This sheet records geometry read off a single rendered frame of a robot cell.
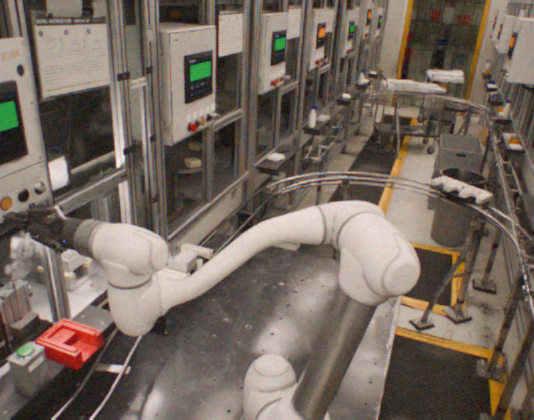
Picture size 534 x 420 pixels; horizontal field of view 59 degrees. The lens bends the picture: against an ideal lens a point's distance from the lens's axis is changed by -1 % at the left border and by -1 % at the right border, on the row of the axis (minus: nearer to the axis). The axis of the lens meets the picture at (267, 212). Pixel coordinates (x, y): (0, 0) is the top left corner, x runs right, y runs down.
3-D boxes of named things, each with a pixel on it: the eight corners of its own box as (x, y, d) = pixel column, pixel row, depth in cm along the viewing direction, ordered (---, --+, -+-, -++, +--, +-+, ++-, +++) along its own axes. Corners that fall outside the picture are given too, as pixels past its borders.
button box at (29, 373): (30, 396, 131) (23, 364, 125) (9, 387, 133) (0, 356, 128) (51, 377, 137) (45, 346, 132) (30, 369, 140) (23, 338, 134)
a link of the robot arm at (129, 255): (86, 232, 102) (93, 282, 108) (147, 248, 98) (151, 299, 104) (116, 212, 111) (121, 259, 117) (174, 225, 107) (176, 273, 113)
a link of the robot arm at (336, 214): (311, 193, 123) (334, 216, 112) (372, 187, 129) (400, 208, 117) (307, 237, 129) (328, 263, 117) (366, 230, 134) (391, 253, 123)
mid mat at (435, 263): (465, 321, 319) (466, 319, 318) (384, 301, 335) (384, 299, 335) (464, 253, 404) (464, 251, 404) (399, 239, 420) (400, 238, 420)
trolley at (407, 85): (374, 151, 652) (385, 80, 610) (368, 139, 702) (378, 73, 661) (438, 155, 650) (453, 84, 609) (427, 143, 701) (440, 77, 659)
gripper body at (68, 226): (96, 245, 116) (66, 237, 119) (93, 214, 112) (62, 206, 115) (75, 259, 110) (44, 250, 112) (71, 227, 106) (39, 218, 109)
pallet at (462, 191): (428, 192, 315) (431, 178, 311) (440, 188, 323) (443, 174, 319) (477, 212, 290) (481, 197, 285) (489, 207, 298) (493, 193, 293)
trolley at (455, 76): (456, 139, 731) (471, 75, 689) (418, 134, 741) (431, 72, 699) (449, 125, 805) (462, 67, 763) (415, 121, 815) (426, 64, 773)
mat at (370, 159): (359, 291, 344) (359, 290, 344) (282, 273, 361) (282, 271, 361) (418, 118, 843) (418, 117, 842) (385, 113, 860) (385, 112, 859)
